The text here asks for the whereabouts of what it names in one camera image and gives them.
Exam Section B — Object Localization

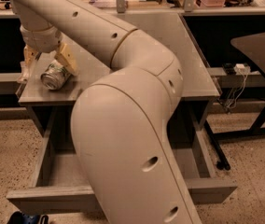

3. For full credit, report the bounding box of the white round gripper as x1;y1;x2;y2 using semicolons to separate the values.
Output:
21;26;78;76

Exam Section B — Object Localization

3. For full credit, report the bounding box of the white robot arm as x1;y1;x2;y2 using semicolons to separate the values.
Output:
12;0;202;224

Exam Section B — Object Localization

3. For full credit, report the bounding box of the open grey top drawer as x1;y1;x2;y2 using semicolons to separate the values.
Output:
7;104;237;215

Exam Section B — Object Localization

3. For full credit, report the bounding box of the grey drawer cabinet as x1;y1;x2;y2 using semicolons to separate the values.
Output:
20;12;219;127

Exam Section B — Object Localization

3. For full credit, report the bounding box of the blue black object on floor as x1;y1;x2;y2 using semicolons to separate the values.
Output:
7;211;49;224

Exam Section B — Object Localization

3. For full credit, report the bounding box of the white power adapter with cables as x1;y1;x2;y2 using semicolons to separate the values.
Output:
222;63;250;75

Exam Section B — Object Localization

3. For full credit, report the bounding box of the black table leg frame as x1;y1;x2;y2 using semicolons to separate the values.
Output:
202;87;265;172

